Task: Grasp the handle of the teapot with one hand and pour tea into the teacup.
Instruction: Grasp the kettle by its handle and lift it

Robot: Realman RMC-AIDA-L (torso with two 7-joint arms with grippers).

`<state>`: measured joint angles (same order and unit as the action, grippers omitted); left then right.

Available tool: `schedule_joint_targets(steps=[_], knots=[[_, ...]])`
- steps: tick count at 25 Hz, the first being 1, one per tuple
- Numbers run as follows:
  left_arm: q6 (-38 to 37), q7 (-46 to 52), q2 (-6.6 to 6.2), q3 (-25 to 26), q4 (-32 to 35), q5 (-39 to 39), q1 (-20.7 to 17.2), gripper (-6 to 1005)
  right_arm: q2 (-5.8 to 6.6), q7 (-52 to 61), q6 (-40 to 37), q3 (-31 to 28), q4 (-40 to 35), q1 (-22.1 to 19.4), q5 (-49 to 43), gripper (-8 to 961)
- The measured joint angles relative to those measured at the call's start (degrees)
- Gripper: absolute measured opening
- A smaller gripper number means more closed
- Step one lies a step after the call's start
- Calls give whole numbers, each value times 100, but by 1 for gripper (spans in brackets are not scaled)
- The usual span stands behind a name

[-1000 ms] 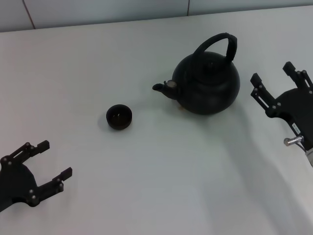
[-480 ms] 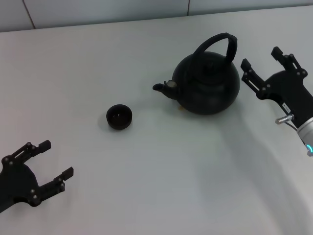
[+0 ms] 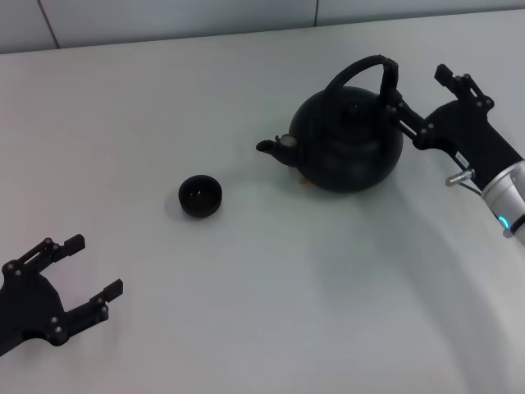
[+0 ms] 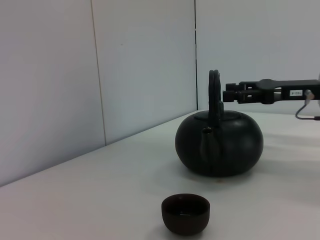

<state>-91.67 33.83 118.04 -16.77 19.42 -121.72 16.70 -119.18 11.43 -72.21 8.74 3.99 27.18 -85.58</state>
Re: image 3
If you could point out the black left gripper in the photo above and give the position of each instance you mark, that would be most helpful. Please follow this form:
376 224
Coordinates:
28 303

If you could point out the small dark teacup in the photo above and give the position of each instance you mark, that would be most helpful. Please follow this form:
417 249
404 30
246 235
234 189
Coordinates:
200 207

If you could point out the black round teapot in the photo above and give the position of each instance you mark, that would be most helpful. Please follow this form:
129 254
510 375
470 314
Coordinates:
348 143

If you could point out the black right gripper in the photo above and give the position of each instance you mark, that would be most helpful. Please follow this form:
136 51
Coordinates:
467 127

